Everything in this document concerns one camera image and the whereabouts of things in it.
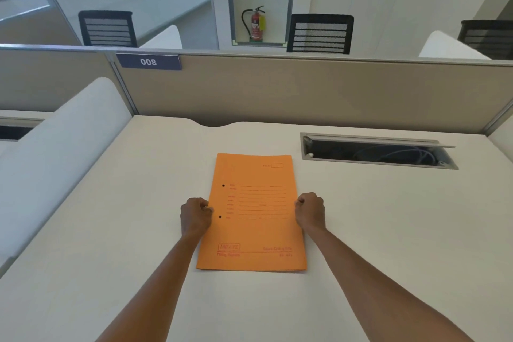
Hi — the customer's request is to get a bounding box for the person's left hand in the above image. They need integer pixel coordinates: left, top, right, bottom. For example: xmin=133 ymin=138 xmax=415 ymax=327
xmin=180 ymin=197 xmax=214 ymax=239

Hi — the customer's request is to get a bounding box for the person's right hand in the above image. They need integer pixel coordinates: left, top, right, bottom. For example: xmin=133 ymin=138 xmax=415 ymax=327
xmin=294 ymin=192 xmax=327 ymax=233

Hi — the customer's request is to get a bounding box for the orange paper folder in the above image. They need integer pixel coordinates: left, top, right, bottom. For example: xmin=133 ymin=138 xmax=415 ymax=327
xmin=196 ymin=153 xmax=308 ymax=273

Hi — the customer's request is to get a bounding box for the person's left forearm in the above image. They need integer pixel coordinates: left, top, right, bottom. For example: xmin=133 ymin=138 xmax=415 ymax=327
xmin=96 ymin=231 xmax=206 ymax=342

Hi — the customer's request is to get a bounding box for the person's right forearm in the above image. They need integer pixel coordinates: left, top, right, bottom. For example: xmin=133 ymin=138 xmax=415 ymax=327
xmin=304 ymin=225 xmax=476 ymax=342

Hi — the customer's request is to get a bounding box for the wide beige partition panel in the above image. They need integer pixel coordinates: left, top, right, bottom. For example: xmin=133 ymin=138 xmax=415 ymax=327
xmin=107 ymin=50 xmax=513 ymax=137

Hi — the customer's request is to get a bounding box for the white side divider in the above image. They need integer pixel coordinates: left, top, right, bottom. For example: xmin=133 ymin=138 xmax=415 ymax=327
xmin=0 ymin=77 xmax=133 ymax=270
xmin=487 ymin=113 xmax=513 ymax=152

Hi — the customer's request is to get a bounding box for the blue number sign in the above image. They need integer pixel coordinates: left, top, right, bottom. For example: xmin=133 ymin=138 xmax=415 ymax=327
xmin=115 ymin=53 xmax=183 ymax=71

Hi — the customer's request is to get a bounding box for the white background divider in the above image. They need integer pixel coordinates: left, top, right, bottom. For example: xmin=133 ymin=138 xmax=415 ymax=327
xmin=418 ymin=30 xmax=492 ymax=60
xmin=138 ymin=25 xmax=183 ymax=50

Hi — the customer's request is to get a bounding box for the red fire extinguisher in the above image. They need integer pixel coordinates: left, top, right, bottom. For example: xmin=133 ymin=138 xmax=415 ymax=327
xmin=241 ymin=5 xmax=267 ymax=43

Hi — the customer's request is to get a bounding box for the black mesh office chair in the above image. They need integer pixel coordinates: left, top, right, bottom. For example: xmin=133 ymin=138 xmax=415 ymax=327
xmin=457 ymin=19 xmax=513 ymax=61
xmin=78 ymin=10 xmax=138 ymax=48
xmin=286 ymin=13 xmax=355 ymax=55

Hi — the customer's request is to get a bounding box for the beige side partition panel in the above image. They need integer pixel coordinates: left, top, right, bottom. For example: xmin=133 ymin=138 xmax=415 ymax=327
xmin=0 ymin=44 xmax=135 ymax=114

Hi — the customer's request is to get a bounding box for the beige far partition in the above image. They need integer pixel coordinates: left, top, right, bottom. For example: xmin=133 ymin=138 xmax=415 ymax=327
xmin=0 ymin=0 xmax=83 ymax=46

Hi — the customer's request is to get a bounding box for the grey desk cable tray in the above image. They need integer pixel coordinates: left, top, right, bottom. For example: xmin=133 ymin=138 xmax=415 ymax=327
xmin=0 ymin=124 xmax=35 ymax=142
xmin=300 ymin=132 xmax=459 ymax=170

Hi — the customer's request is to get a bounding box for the white cable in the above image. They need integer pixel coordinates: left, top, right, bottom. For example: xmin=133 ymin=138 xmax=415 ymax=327
xmin=352 ymin=145 xmax=438 ymax=165

